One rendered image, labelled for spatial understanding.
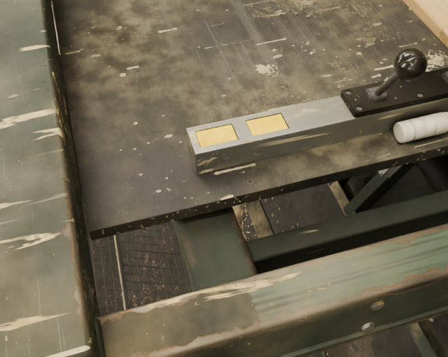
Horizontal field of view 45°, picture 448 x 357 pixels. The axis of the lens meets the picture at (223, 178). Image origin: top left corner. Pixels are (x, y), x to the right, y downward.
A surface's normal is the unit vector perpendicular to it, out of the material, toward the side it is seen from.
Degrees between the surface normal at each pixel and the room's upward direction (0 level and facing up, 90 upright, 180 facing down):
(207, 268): 58
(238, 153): 90
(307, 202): 0
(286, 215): 0
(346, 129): 90
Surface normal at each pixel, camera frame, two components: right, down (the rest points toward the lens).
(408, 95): -0.01, -0.65
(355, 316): 0.29, 0.73
